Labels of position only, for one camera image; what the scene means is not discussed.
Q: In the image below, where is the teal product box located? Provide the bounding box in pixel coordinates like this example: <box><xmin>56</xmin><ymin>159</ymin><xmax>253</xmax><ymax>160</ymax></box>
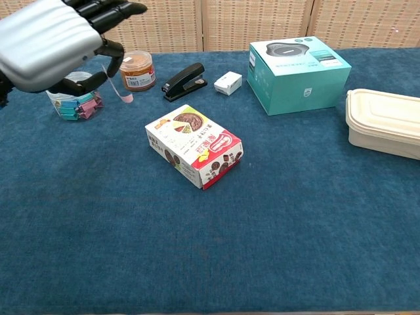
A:
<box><xmin>246</xmin><ymin>35</ymin><xmax>352</xmax><ymax>116</ymax></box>

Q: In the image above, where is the cream lidded lunch container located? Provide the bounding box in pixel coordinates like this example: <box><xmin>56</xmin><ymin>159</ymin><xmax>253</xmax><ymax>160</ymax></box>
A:
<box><xmin>345</xmin><ymin>88</ymin><xmax>420</xmax><ymax>161</ymax></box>

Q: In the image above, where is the pink tape strip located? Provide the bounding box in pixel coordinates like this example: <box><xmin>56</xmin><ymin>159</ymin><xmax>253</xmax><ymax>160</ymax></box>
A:
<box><xmin>100</xmin><ymin>64</ymin><xmax>135</xmax><ymax>103</ymax></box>

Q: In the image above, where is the bamboo folding screen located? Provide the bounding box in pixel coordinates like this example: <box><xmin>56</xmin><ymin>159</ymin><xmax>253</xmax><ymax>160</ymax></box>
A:
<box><xmin>0</xmin><ymin>0</ymin><xmax>420</xmax><ymax>55</ymax></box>

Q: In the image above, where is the chocolate pie snack box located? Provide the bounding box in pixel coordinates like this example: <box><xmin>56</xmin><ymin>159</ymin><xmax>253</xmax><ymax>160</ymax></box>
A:
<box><xmin>144</xmin><ymin>104</ymin><xmax>244</xmax><ymax>190</ymax></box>

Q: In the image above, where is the clear jar of binder clips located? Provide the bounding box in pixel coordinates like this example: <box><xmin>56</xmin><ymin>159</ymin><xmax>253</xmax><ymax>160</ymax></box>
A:
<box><xmin>45</xmin><ymin>71</ymin><xmax>104</xmax><ymax>122</ymax></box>

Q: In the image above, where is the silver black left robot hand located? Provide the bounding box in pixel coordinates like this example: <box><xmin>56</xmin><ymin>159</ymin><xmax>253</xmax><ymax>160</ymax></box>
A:
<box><xmin>0</xmin><ymin>0</ymin><xmax>148</xmax><ymax>98</ymax></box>

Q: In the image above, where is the black stapler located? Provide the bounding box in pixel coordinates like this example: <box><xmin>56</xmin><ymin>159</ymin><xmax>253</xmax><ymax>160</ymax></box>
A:
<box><xmin>160</xmin><ymin>62</ymin><xmax>209</xmax><ymax>102</ymax></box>

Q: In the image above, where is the clear jar of brown rubber bands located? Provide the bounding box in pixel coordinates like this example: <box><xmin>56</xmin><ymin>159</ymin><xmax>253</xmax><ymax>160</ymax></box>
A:
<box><xmin>118</xmin><ymin>51</ymin><xmax>157</xmax><ymax>93</ymax></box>

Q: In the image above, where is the small white staple box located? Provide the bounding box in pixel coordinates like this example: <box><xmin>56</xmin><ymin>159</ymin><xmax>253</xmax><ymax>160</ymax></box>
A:
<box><xmin>213</xmin><ymin>71</ymin><xmax>243</xmax><ymax>96</ymax></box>

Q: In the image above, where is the blue tablecloth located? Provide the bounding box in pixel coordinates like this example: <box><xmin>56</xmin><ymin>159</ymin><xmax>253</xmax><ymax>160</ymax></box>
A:
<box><xmin>0</xmin><ymin>47</ymin><xmax>420</xmax><ymax>314</ymax></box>

